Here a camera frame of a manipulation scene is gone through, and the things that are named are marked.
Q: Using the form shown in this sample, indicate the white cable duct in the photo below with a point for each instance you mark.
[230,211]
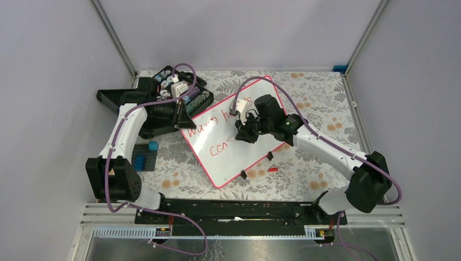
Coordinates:
[132,232]

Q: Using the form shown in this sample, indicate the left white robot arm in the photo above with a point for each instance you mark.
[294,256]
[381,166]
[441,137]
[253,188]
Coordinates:
[112,176]

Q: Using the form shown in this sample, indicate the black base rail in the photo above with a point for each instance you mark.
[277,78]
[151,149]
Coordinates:
[239,218]

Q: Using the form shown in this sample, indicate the black building block plate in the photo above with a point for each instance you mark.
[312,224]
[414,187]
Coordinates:
[143,159]

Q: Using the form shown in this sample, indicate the black poker chip case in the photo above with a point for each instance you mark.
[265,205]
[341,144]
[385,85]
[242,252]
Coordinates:
[199,102]

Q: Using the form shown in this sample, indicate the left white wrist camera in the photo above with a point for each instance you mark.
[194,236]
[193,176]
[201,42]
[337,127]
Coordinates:
[178,87]

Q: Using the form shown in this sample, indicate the pink-framed whiteboard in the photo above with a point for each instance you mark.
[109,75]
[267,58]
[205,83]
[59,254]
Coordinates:
[224,160]

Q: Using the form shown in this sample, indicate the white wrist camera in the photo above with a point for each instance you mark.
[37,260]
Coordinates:
[239,107]
[178,87]

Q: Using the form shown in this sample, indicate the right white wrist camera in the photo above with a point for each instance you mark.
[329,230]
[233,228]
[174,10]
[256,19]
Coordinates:
[239,107]

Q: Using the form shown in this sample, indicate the light blue building block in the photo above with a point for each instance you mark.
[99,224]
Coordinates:
[153,146]

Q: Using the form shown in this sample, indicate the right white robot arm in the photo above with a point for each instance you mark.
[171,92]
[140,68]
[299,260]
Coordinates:
[368,174]

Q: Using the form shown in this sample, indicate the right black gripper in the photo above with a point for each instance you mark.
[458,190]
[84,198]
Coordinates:
[244,133]

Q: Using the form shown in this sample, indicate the blue corner bracket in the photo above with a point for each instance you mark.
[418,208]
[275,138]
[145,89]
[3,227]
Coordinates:
[340,68]

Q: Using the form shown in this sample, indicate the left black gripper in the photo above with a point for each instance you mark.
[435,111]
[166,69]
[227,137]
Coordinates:
[181,118]

